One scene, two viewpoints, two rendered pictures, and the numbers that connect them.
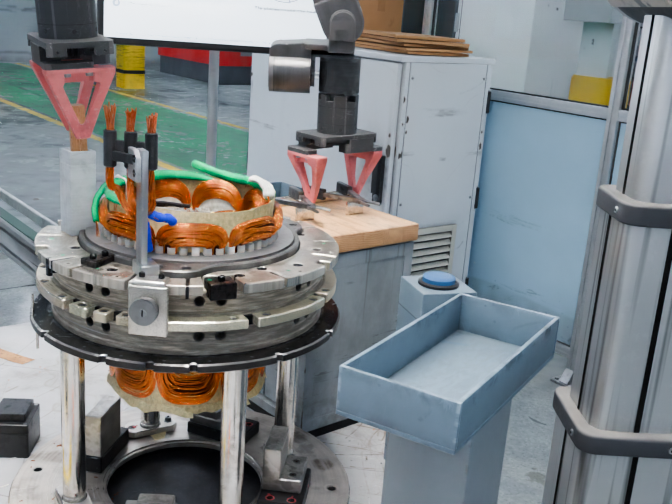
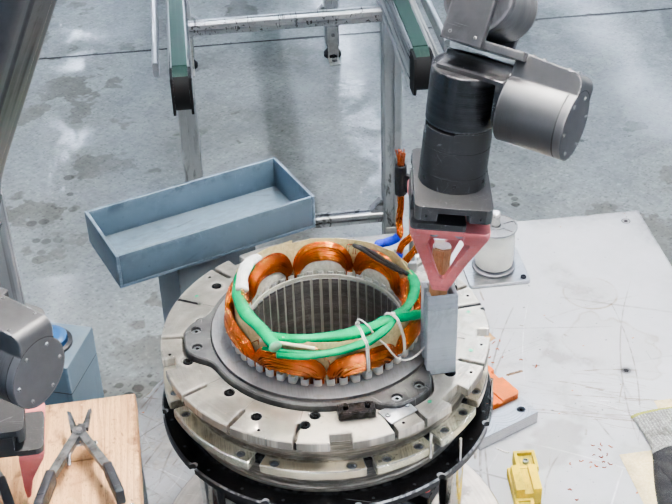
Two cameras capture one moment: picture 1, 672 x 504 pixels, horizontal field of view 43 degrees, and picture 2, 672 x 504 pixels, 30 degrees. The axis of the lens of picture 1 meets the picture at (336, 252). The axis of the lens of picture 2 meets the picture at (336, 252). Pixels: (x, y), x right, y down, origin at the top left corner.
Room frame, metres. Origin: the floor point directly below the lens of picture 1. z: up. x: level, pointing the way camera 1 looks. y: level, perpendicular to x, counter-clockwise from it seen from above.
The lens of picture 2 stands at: (1.68, 0.69, 1.85)
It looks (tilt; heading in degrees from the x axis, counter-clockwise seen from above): 35 degrees down; 213
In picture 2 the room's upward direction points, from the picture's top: 2 degrees counter-clockwise
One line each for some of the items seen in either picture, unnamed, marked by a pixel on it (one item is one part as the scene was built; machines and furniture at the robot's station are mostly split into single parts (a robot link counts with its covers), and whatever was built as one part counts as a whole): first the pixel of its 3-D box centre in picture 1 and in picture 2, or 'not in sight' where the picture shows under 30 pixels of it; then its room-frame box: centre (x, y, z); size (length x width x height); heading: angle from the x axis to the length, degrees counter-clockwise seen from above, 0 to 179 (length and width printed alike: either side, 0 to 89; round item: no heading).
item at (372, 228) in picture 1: (321, 222); (33, 490); (1.16, 0.02, 1.05); 0.20 x 0.19 x 0.02; 41
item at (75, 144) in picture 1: (77, 133); (439, 273); (0.87, 0.28, 1.20); 0.02 x 0.02 x 0.06
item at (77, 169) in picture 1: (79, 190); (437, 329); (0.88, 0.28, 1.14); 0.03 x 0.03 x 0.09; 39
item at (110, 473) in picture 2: not in sight; (114, 482); (1.14, 0.11, 1.09); 0.04 x 0.01 x 0.02; 56
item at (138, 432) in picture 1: (150, 427); not in sight; (0.99, 0.22, 0.81); 0.07 x 0.03 x 0.01; 121
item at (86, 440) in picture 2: (293, 203); (92, 448); (1.12, 0.06, 1.09); 0.06 x 0.01 x 0.01; 66
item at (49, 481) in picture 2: (296, 194); (45, 492); (1.18, 0.06, 1.09); 0.04 x 0.01 x 0.02; 26
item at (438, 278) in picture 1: (439, 278); (47, 338); (0.98, -0.13, 1.04); 0.04 x 0.04 x 0.01
